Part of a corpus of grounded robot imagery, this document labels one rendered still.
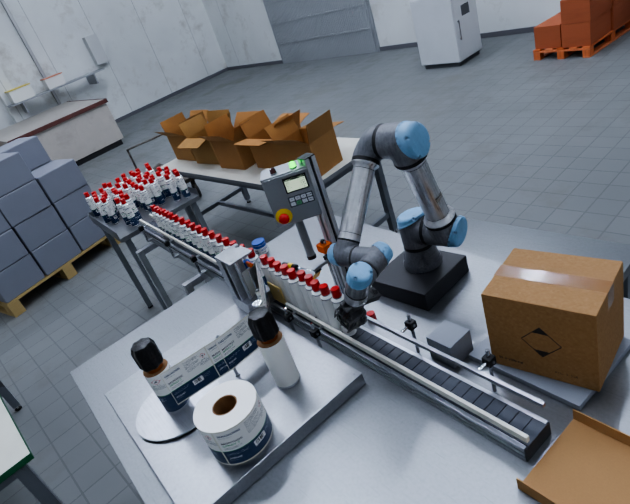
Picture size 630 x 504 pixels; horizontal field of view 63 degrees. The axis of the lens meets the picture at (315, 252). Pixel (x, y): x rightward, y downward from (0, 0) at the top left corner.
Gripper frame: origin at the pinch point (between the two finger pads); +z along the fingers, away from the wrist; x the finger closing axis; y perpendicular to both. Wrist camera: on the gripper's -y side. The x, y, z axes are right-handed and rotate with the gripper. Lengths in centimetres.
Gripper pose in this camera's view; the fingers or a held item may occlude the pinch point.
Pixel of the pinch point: (353, 324)
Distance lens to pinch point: 184.1
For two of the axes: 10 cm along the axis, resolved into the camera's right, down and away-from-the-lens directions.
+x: 6.7, 6.1, -4.2
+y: -7.4, 5.2, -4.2
